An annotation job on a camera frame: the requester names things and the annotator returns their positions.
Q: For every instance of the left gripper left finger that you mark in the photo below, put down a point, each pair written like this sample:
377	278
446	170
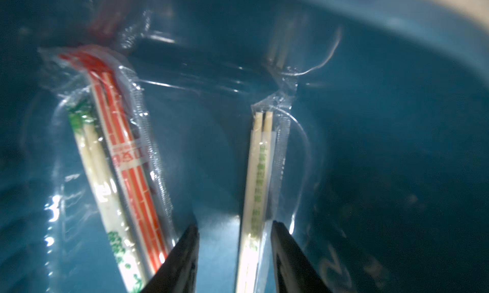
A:
178	273

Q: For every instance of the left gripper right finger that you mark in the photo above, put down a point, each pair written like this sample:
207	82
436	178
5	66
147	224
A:
293	272

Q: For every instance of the teal plastic storage tray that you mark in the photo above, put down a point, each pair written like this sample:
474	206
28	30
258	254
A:
384	182

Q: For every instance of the small green text chopsticks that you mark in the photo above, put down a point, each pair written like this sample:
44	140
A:
269	138

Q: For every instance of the red striped chopsticks pair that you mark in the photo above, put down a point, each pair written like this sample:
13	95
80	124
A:
111	82

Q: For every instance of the green bamboo chopsticks pair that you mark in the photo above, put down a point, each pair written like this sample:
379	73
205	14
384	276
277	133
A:
93	150

